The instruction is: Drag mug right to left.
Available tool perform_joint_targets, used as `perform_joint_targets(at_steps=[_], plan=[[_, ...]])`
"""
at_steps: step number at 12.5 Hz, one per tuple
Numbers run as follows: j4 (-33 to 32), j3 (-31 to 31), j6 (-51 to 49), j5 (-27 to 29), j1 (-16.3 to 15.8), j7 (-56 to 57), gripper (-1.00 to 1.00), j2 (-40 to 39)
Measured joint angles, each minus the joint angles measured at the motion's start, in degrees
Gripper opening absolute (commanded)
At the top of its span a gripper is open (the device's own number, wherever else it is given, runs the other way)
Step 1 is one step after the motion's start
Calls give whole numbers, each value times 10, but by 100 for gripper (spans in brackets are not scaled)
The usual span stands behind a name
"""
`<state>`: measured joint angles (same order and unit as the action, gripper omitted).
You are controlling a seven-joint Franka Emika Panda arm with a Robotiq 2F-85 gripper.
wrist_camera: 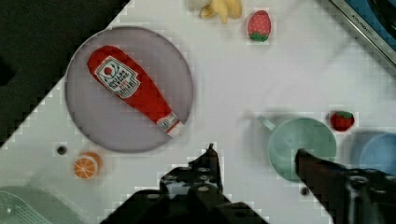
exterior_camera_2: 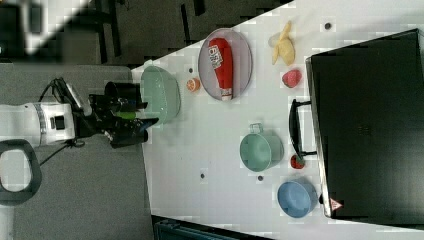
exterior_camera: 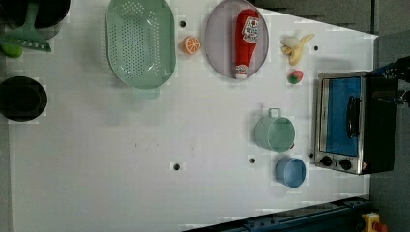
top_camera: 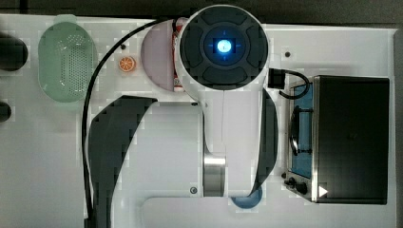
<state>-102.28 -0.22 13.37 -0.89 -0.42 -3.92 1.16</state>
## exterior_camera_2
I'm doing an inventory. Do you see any green perforated colander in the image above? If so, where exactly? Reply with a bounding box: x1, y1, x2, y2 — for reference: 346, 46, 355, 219
141, 66, 181, 125

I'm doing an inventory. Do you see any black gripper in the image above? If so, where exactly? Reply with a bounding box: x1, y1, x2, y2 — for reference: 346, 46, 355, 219
73, 94, 159, 148

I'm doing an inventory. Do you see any dark blue bin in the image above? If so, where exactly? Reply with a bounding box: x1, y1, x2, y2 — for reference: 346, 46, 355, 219
152, 215, 271, 240

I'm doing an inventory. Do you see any red plush ketchup bottle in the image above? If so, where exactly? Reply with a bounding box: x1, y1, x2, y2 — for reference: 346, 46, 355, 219
208, 38, 233, 101

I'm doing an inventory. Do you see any tall black cup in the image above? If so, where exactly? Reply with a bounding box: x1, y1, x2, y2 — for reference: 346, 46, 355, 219
104, 82, 141, 100

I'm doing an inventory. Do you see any peeled banana toy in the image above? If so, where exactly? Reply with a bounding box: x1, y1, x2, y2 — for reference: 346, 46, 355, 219
268, 21, 295, 66

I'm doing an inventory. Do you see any grey oval plate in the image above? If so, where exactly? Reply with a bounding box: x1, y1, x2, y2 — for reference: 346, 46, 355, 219
198, 28, 252, 101

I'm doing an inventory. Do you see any green metal mug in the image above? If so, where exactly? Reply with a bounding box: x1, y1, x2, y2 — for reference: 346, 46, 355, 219
239, 123, 284, 172

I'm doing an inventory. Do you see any orange slice toy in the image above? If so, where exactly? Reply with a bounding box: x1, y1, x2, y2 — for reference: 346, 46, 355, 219
186, 78, 200, 92

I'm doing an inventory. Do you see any pink strawberry toy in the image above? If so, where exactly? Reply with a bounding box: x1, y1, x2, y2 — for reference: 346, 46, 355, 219
282, 69, 302, 88

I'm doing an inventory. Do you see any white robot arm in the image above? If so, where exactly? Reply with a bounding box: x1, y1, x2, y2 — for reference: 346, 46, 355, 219
1, 94, 159, 206

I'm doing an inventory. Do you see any blue bowl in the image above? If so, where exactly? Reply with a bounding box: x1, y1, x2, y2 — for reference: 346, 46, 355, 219
277, 178, 318, 218

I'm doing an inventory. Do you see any small red strawberry toy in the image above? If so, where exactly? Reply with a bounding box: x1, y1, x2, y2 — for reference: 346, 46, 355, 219
290, 155, 305, 169

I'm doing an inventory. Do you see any black toaster oven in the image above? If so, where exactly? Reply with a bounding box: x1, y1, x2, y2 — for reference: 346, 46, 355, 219
305, 29, 424, 229

